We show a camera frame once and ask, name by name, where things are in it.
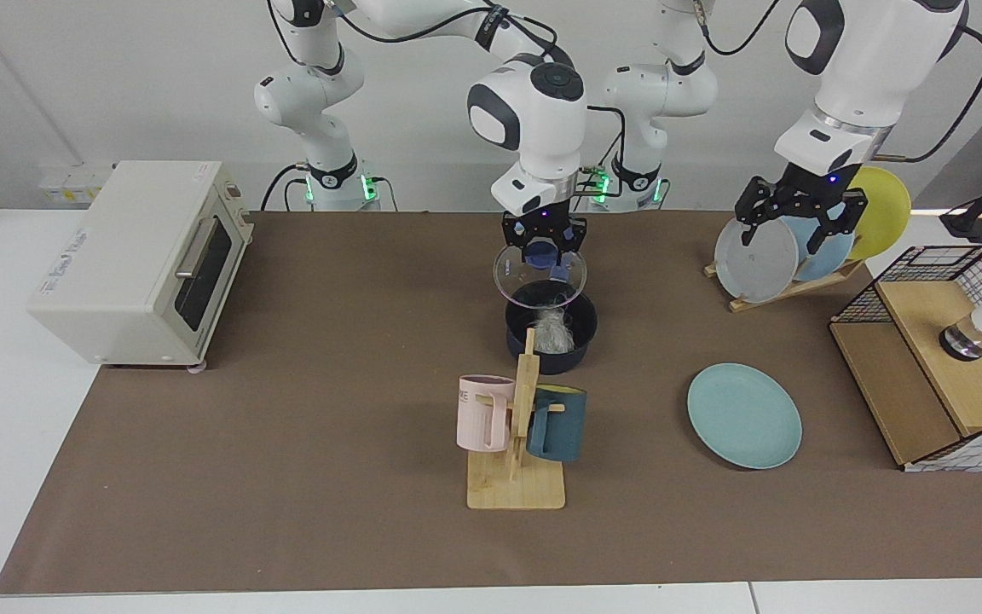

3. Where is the glass lid with blue knob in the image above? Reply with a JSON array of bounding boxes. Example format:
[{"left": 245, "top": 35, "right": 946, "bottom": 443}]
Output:
[{"left": 493, "top": 240, "right": 590, "bottom": 308}]

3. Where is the white vermicelli bundle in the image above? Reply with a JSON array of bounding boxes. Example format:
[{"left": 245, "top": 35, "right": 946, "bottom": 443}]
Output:
[{"left": 529, "top": 298, "right": 577, "bottom": 355}]

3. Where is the light blue round plate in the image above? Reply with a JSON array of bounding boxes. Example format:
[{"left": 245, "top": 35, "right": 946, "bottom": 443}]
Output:
[{"left": 785, "top": 215, "right": 857, "bottom": 283}]

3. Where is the grey round plate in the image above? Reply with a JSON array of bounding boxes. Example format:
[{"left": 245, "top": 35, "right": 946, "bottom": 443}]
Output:
[{"left": 714, "top": 213, "right": 800, "bottom": 304}]

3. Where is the wooden plate rack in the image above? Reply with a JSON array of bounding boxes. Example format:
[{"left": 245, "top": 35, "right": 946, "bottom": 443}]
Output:
[{"left": 703, "top": 258, "right": 867, "bottom": 313}]

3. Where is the yellow round plate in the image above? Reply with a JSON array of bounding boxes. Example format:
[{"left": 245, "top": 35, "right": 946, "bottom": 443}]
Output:
[{"left": 847, "top": 166, "right": 913, "bottom": 261}]

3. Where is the teal round plate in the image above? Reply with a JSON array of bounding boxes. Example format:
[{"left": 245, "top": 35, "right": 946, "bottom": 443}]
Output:
[{"left": 687, "top": 363, "right": 802, "bottom": 470}]

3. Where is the pink ribbed cup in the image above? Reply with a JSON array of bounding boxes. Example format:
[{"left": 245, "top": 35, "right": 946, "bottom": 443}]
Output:
[{"left": 456, "top": 374, "right": 516, "bottom": 453}]

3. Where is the dark teal cup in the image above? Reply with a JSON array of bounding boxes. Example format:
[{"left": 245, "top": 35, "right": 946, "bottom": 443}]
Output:
[{"left": 527, "top": 385, "right": 587, "bottom": 463}]

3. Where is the brown table cloth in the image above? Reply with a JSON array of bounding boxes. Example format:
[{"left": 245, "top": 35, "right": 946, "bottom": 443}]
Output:
[{"left": 0, "top": 211, "right": 982, "bottom": 595}]

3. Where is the wooden cup stand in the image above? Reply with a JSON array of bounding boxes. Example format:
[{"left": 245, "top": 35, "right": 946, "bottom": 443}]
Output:
[{"left": 466, "top": 327, "right": 567, "bottom": 511}]

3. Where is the pale toaster oven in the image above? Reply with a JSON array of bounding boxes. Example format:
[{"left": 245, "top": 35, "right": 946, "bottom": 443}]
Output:
[{"left": 27, "top": 160, "right": 255, "bottom": 374}]

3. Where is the black pot with blue handle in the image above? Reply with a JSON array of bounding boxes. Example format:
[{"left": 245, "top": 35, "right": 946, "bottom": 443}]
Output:
[{"left": 505, "top": 260, "right": 599, "bottom": 375}]

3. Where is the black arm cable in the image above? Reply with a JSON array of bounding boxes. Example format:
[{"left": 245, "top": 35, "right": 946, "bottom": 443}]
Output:
[
  {"left": 694, "top": 0, "right": 982, "bottom": 163},
  {"left": 325, "top": 0, "right": 628, "bottom": 184}
]

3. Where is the wire basket with wooden floor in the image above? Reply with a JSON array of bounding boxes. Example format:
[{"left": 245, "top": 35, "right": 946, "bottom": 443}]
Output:
[{"left": 829, "top": 244, "right": 982, "bottom": 472}]

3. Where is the black base cable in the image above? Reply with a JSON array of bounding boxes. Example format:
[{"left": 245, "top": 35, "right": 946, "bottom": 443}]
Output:
[{"left": 259, "top": 162, "right": 313, "bottom": 211}]

